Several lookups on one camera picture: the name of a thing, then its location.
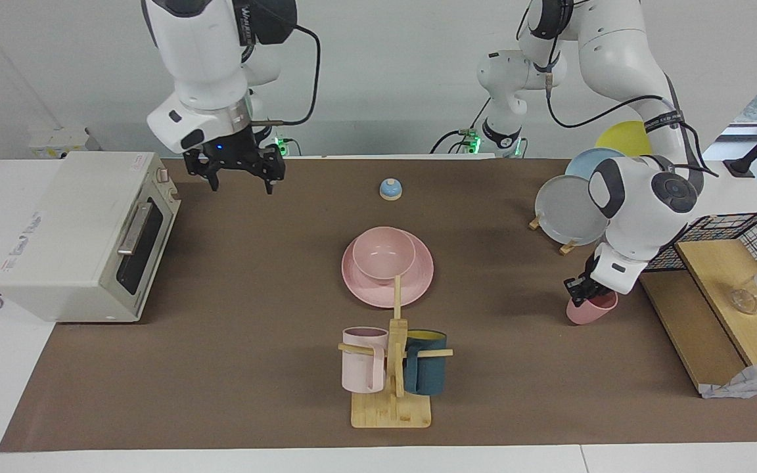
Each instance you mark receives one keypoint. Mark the cream toaster oven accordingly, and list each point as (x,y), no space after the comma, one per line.
(69,243)

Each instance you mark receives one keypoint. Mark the yellow plate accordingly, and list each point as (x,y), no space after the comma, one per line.
(625,138)

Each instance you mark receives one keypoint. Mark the light blue plate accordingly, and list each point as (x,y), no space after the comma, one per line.
(582,164)

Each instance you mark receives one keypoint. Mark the white wall socket box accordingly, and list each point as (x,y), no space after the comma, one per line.
(56,141)

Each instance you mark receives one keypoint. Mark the pink bowl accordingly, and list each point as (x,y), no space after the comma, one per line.
(384,253)

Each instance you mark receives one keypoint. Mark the wooden two-tier shelf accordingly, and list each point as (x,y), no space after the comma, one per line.
(713,309)

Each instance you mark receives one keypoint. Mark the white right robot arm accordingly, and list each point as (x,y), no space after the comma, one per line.
(204,59)

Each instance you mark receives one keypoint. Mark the brown table mat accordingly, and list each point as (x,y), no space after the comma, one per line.
(253,368)

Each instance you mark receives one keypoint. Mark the white marbled cloth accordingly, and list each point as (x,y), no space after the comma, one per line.
(746,381)

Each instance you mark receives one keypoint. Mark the wooden plate rack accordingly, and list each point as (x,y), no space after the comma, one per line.
(567,248)

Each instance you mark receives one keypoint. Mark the wooden mug tree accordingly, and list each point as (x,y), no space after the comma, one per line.
(391,410)

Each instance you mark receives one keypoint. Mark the green lit control box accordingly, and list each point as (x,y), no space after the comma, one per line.
(472,141)
(284,146)

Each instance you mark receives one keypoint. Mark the dark teal mug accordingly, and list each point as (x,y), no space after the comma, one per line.
(428,371)

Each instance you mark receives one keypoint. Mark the pink tumbler cup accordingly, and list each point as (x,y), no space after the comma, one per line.
(595,314)

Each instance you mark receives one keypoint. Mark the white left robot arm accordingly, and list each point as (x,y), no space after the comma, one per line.
(615,52)

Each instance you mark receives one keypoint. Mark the clear glass cup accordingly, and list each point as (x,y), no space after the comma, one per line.
(744,299)

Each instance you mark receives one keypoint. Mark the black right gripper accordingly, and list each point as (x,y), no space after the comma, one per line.
(240,157)

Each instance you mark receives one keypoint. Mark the pink speckled plate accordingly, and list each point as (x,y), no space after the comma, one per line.
(378,289)

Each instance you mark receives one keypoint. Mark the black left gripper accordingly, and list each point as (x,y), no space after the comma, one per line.
(587,279)

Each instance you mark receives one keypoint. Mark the grey plate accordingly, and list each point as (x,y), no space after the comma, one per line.
(566,210)

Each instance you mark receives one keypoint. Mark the pale pink mug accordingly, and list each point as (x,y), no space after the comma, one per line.
(359,371)

